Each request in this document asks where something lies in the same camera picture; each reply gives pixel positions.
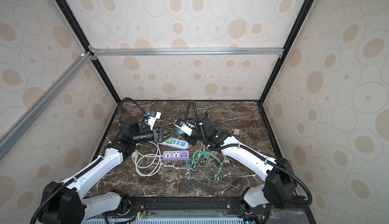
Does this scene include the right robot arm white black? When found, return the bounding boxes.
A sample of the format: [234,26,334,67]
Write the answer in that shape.
[175,100,313,209]

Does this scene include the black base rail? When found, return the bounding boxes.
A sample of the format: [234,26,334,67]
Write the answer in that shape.
[81,195,317,224]

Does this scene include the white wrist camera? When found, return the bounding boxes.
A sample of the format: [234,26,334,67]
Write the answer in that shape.
[144,111,161,130]
[174,118,198,136]

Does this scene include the light green charger plug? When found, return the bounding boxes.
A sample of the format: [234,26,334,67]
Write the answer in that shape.
[165,138,173,144]

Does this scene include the purple power strip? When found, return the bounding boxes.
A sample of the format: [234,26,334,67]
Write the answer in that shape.
[162,150,189,161]

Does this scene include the white blue power strip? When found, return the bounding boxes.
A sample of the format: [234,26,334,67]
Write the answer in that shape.
[159,138,189,150]

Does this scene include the tangled green teal cables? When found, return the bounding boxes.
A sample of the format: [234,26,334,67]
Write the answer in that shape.
[185,141,229,181]

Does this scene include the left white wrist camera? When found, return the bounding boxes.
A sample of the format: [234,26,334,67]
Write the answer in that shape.
[144,111,161,130]

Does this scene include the diagonal aluminium rail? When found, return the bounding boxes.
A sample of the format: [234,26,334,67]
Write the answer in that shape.
[1,52,92,158]

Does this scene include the horizontal aluminium rail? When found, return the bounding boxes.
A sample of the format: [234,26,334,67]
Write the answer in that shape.
[91,48,284,56]

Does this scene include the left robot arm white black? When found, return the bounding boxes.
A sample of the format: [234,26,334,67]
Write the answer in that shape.
[30,109,175,224]

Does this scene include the pink charger plug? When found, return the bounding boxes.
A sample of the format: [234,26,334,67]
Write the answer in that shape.
[233,128,241,136]

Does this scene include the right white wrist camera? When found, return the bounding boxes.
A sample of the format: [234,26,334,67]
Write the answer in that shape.
[174,118,198,136]

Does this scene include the white power strip cable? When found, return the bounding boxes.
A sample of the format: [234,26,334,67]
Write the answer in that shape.
[132,141,162,177]

